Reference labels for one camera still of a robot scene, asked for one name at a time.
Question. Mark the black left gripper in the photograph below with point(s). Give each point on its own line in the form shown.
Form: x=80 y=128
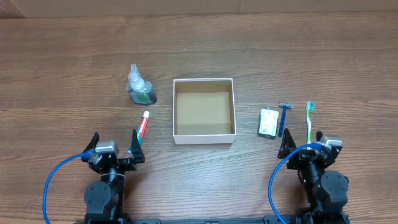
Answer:
x=116 y=162

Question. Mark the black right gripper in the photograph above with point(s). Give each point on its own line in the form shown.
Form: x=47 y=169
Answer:
x=306 y=157

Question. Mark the red green toothpaste tube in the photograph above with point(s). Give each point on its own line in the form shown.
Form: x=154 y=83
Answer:
x=142 y=127

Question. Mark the green white toothbrush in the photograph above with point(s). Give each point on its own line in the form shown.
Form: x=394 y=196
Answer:
x=309 y=109

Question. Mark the blue disposable razor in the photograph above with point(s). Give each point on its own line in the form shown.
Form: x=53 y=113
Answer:
x=285 y=107

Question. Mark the green white soap packet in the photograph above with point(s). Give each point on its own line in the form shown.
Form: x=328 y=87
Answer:
x=268 y=120

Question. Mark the clear pump sanitizer bottle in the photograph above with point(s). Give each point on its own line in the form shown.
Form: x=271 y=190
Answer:
x=140 y=90

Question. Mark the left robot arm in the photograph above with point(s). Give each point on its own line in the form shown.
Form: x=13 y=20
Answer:
x=104 y=199

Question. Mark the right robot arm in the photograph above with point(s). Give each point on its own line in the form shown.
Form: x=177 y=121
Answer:
x=326 y=190

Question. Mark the white cardboard box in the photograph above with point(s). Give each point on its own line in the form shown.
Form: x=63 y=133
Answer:
x=204 y=111

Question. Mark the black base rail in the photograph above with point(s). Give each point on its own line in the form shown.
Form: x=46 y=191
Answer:
x=267 y=219

